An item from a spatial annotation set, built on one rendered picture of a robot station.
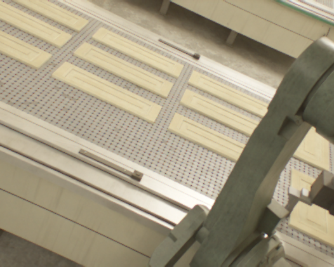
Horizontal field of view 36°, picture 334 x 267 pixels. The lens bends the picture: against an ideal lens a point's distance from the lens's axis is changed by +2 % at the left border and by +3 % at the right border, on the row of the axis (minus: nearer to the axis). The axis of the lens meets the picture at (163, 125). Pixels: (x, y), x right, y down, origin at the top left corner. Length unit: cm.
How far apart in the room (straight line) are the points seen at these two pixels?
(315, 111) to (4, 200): 179
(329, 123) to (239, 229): 61
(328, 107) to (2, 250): 222
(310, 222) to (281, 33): 373
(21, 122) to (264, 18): 413
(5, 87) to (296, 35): 416
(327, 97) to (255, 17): 478
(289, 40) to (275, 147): 467
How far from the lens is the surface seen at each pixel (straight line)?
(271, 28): 625
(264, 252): 200
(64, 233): 277
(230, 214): 191
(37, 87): 290
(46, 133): 260
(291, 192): 270
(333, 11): 634
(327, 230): 289
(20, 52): 313
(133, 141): 274
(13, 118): 264
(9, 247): 321
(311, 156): 338
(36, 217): 277
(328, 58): 153
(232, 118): 328
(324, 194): 264
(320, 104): 149
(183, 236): 213
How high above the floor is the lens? 252
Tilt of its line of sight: 34 degrees down
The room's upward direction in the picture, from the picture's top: 25 degrees clockwise
